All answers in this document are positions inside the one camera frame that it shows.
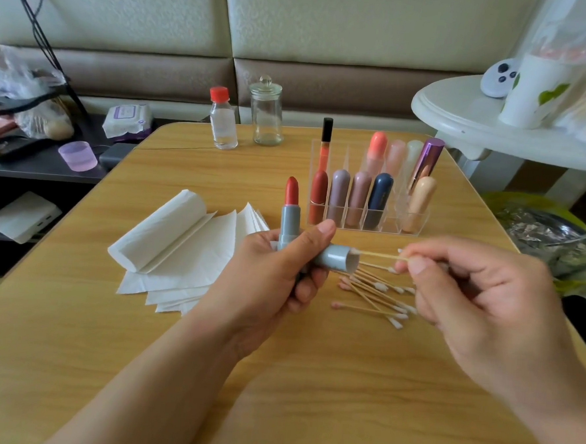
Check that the person's left hand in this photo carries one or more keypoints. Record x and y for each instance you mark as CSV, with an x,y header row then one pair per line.
x,y
254,296

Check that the person's right hand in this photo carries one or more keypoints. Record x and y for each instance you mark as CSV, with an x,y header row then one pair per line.
x,y
495,316

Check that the stack of white tissues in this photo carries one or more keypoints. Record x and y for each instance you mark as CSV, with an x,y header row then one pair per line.
x,y
182,252

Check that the red lipstick grey-blue tube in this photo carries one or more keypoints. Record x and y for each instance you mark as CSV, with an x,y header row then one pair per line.
x,y
290,219

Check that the grey-blue lipstick cap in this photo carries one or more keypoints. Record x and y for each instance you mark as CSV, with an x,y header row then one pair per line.
x,y
340,259

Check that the white tissue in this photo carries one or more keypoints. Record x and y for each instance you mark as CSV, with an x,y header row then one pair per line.
x,y
157,229

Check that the red lipstick mauve tube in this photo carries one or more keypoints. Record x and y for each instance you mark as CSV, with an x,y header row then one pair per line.
x,y
338,200

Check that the red lipstick dusty pink tube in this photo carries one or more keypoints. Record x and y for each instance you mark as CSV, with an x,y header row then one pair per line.
x,y
359,202

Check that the clear acrylic lipstick organizer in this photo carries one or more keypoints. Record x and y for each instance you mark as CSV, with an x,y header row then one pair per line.
x,y
414,192

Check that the red lipstick navy tube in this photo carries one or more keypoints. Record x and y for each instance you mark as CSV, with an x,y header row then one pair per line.
x,y
378,203

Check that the person's left forearm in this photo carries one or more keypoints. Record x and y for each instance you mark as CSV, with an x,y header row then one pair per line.
x,y
134,398

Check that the person's right forearm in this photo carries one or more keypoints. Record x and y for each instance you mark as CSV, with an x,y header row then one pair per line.
x,y
572,435

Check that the yellow-green bin with bag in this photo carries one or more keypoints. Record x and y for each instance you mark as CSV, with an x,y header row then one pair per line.
x,y
554,240

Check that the clear bottle red cap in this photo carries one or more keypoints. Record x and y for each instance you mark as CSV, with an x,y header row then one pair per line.
x,y
223,121

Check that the glass jar with lid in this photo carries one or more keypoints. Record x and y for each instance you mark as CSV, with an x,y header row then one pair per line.
x,y
266,114

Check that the white round side table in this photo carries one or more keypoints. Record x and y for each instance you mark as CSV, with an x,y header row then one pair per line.
x,y
453,110

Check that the wet wipes pack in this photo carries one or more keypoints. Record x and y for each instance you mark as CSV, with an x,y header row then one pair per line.
x,y
127,122

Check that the small purple plastic cup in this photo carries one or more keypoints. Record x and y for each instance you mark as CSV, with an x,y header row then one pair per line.
x,y
77,157

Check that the white mug green leaf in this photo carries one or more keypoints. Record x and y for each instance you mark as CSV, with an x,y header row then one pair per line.
x,y
539,91

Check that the white panda figure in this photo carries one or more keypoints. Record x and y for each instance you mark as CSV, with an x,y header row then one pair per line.
x,y
500,77

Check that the white power bank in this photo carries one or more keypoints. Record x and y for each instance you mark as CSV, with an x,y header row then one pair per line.
x,y
23,217

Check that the black low shelf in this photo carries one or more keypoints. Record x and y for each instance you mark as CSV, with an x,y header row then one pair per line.
x,y
38,179

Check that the beige padded backrest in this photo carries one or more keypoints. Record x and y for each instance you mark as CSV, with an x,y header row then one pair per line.
x,y
374,26

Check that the crumpled clear plastic bag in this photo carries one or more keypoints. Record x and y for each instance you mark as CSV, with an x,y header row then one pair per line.
x,y
24,79

